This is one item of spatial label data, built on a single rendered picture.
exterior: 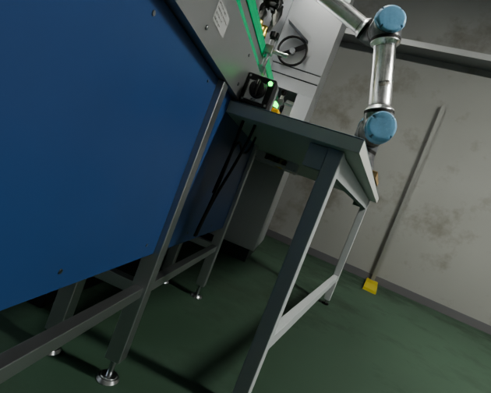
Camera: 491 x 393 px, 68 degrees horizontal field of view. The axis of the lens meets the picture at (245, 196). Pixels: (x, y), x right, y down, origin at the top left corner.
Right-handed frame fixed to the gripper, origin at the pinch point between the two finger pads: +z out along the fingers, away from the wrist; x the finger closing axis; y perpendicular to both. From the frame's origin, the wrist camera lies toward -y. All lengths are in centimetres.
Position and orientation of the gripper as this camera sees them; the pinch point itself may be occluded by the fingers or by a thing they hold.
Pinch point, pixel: (264, 28)
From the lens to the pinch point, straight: 168.8
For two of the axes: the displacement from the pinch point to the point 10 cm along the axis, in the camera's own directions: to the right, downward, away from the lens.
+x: 9.2, 3.6, -1.4
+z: -3.6, 9.3, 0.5
